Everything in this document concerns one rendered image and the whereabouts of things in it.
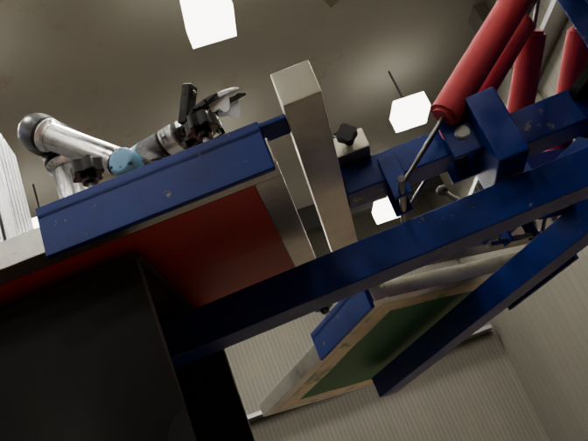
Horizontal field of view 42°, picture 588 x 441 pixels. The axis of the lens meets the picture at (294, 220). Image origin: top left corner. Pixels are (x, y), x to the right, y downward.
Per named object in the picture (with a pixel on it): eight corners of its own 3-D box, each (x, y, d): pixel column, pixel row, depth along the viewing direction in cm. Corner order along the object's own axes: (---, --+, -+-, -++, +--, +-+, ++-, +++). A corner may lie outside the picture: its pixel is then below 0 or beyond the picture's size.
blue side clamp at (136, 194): (45, 257, 94) (34, 208, 97) (63, 269, 99) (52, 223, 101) (275, 167, 94) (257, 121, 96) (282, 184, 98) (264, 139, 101)
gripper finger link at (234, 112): (255, 112, 209) (224, 127, 210) (246, 94, 211) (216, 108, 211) (252, 108, 206) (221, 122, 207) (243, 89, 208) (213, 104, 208)
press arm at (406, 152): (347, 195, 120) (336, 169, 122) (351, 210, 126) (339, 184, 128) (451, 155, 120) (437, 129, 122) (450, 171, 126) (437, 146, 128)
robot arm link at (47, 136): (10, 96, 213) (141, 143, 191) (37, 111, 223) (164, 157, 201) (-9, 134, 212) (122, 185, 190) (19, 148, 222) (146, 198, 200)
